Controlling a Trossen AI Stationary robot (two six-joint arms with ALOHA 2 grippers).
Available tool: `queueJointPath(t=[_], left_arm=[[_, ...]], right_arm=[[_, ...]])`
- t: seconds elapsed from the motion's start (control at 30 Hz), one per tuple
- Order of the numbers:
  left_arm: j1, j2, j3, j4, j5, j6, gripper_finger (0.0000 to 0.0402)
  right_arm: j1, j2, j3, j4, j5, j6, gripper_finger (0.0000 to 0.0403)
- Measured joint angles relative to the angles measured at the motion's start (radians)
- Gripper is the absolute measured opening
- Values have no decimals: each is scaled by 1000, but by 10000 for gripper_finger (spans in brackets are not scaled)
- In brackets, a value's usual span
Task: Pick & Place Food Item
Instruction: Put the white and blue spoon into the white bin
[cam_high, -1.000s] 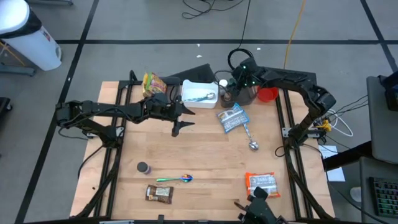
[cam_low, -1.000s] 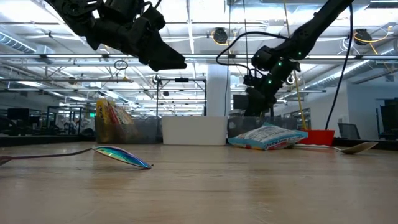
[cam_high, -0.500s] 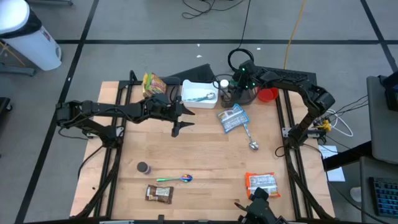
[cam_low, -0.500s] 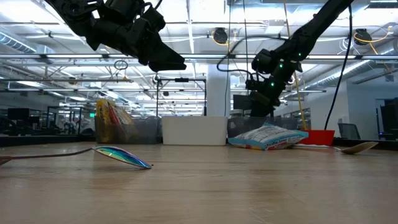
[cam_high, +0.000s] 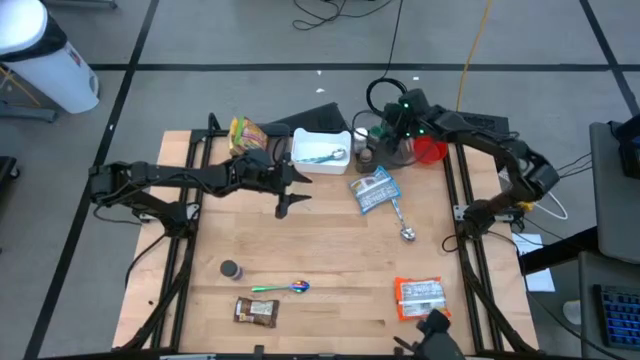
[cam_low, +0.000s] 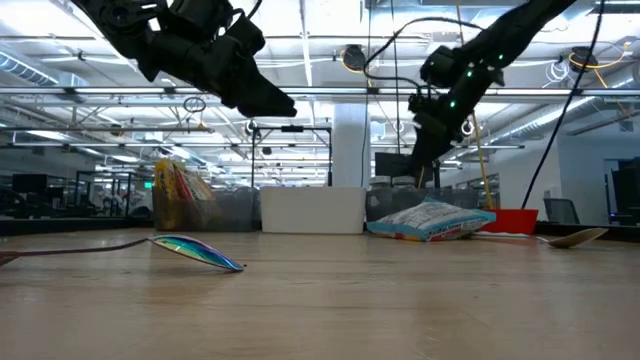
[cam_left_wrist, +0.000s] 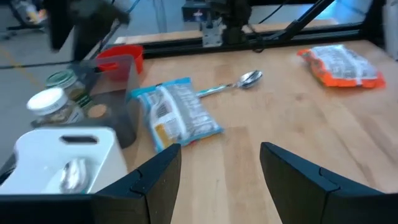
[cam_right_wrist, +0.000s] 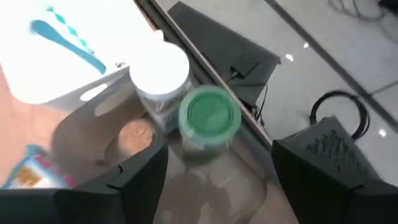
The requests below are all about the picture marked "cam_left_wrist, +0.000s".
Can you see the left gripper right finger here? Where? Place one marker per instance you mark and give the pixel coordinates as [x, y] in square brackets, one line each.
[304, 193]

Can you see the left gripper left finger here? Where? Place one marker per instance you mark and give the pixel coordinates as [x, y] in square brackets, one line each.
[152, 193]

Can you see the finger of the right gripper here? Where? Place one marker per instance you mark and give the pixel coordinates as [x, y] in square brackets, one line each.
[60, 21]
[90, 25]

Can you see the green-lid glass jar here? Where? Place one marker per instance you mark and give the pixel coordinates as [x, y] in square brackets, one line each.
[60, 77]

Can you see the silver metal spoon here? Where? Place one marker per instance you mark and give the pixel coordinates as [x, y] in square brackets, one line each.
[74, 174]
[248, 79]

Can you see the white-lid spice jar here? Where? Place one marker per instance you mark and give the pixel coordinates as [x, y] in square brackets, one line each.
[46, 101]

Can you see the small cork-stopper glass jar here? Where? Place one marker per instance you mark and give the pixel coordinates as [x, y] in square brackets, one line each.
[97, 111]

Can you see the red plastic bowl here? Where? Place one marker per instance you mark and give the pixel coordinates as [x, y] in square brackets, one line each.
[124, 49]

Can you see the blue ramen packet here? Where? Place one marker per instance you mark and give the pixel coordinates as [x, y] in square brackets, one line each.
[177, 115]

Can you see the grey translucent plastic bin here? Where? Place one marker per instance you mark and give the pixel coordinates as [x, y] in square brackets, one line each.
[124, 102]

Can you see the white plastic bin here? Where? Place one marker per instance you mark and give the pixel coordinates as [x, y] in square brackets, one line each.
[37, 146]

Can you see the orange ramen packet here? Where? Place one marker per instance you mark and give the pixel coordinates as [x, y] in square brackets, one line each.
[342, 65]

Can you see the silver aluminium extrusion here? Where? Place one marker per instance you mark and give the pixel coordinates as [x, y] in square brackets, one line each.
[391, 31]

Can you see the black aluminium table frame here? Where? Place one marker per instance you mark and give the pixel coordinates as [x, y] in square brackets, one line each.
[311, 35]

